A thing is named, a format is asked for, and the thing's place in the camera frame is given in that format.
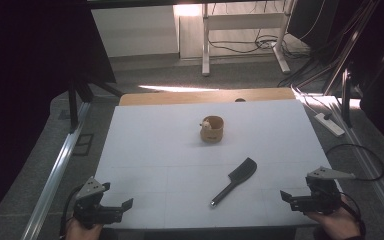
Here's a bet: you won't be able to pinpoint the round wooden cup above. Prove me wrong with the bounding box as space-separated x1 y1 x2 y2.
199 115 225 145

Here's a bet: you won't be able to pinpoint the black looped floor cable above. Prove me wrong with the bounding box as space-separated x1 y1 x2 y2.
324 143 384 183

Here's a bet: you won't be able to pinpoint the person's left hand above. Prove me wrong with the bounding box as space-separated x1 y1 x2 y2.
64 218 104 240

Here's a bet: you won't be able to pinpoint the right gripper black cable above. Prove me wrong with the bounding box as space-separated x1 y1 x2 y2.
340 191 368 236

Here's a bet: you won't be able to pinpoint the dark curtain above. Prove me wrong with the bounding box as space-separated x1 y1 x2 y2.
0 0 117 236

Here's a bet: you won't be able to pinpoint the person's right hand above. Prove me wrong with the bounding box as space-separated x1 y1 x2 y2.
304 195 363 240

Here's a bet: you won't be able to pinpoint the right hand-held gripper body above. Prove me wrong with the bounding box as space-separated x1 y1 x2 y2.
289 165 357 215

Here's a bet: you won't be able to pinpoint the black stand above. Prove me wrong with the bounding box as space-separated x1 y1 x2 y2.
67 71 125 132

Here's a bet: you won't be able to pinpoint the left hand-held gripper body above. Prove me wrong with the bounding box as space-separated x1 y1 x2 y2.
73 176 125 231

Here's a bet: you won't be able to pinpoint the white power strip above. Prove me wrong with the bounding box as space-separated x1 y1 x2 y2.
313 112 346 138

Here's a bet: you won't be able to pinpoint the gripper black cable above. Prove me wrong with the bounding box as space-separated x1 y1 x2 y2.
59 184 83 238
340 191 368 236

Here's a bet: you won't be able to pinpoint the black cables under desk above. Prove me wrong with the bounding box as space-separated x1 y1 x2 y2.
208 31 312 60

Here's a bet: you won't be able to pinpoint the white desk frame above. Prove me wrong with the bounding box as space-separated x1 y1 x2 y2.
201 0 297 77

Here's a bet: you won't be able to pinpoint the wooden table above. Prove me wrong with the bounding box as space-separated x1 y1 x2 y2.
118 87 297 107

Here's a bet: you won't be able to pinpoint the black comb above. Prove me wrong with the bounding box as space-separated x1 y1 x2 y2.
209 157 258 209

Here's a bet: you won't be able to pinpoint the aluminium floor rail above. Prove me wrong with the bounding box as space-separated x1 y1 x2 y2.
20 101 92 240
329 96 384 236

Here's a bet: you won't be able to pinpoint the black upright post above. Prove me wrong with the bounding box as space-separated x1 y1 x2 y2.
341 67 353 129

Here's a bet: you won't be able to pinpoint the black floor bracket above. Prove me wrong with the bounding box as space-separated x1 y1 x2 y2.
72 133 95 157

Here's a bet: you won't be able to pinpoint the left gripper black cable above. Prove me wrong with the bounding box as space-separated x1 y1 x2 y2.
59 184 83 238

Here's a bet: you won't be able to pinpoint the white table board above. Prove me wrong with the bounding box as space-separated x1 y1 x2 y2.
93 99 344 231

